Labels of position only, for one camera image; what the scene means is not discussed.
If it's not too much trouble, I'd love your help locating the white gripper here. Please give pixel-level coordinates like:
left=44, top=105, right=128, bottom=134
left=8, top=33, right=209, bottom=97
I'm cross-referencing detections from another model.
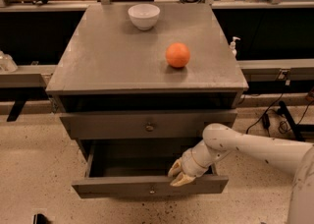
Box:
left=168, top=142, right=217, bottom=187

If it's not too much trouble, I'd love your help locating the grey drawer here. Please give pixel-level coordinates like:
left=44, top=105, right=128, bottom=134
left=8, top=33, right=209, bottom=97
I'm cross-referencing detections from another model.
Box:
left=73, top=140, right=229, bottom=198
left=61, top=109, right=237, bottom=140

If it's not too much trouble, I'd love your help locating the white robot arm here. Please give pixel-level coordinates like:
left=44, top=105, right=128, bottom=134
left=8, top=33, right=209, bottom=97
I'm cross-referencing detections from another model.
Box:
left=168, top=123, right=314, bottom=224

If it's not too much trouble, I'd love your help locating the grey top drawer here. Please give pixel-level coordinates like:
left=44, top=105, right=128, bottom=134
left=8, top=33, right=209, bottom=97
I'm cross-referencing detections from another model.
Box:
left=61, top=109, right=237, bottom=140

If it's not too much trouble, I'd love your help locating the grey drawer cabinet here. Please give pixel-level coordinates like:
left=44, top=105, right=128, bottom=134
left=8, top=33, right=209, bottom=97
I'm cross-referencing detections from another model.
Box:
left=45, top=2, right=249, bottom=199

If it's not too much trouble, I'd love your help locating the orange fruit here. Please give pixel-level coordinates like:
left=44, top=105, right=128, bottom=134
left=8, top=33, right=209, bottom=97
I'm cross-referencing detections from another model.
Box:
left=166, top=42, right=190, bottom=68

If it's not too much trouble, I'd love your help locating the black stand leg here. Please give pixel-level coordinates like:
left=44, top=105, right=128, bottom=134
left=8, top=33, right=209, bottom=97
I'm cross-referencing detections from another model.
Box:
left=278, top=101, right=314, bottom=141

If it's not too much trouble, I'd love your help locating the white pump bottle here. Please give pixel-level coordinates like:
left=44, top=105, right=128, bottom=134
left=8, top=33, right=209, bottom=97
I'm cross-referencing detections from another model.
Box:
left=230, top=36, right=240, bottom=57

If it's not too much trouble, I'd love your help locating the small black floor object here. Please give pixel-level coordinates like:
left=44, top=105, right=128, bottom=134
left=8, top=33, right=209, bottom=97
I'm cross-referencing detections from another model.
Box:
left=32, top=213, right=48, bottom=224

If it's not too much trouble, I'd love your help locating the white ceramic bowl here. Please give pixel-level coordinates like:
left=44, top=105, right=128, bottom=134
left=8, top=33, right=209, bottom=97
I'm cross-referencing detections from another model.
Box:
left=128, top=4, right=160, bottom=30

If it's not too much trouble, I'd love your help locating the black floor cable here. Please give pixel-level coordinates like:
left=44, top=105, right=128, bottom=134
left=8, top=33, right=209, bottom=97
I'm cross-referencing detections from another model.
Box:
left=244, top=70, right=314, bottom=138

